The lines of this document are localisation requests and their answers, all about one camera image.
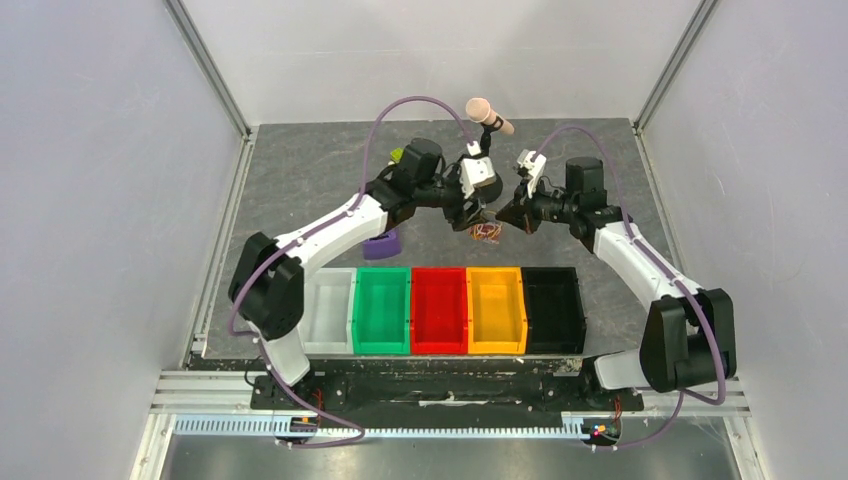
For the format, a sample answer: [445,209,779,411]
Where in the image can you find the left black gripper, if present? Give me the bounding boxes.
[415,155,488,232]

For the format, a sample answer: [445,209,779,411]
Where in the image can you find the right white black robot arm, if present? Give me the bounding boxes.
[496,150,737,408]

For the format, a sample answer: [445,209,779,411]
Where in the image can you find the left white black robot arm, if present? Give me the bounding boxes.
[227,138,503,409]

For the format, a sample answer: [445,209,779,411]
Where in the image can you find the black microphone stand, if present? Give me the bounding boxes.
[473,126,503,203]

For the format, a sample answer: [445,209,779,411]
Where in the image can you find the yellow bin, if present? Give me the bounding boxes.
[466,267,528,356]

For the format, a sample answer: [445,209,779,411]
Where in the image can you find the colourful toy brick car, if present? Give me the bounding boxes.
[390,148,404,163]

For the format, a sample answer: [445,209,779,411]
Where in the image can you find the purple metronome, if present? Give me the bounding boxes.
[362,229,402,261]

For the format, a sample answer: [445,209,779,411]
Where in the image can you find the pink microphone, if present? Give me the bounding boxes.
[465,97,515,135]

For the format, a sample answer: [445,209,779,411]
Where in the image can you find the red bin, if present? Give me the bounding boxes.
[409,267,468,356]

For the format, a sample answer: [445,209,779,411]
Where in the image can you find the black bin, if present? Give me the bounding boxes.
[521,267,587,355]

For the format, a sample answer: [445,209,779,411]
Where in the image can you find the green bin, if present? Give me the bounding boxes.
[351,267,411,356]

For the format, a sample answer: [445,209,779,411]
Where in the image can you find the white bin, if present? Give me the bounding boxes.
[298,268,357,356]

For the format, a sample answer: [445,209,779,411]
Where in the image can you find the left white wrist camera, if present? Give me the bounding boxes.
[459,141,486,199]

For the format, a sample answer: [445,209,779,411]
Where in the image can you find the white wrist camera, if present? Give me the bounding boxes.
[517,149,547,181]
[459,141,486,199]

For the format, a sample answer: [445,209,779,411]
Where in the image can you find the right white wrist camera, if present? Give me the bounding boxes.
[517,149,547,181]

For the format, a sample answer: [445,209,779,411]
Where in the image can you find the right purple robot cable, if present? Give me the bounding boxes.
[533,125,729,453]

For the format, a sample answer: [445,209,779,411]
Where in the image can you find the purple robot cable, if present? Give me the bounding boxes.
[533,125,729,453]
[227,95,478,450]

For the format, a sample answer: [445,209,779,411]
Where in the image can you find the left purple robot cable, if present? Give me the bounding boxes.
[227,95,478,450]

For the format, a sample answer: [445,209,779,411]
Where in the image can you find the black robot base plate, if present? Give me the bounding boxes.
[249,357,645,429]

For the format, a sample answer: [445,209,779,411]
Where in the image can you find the white cable duct rail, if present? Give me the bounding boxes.
[173,414,590,440]

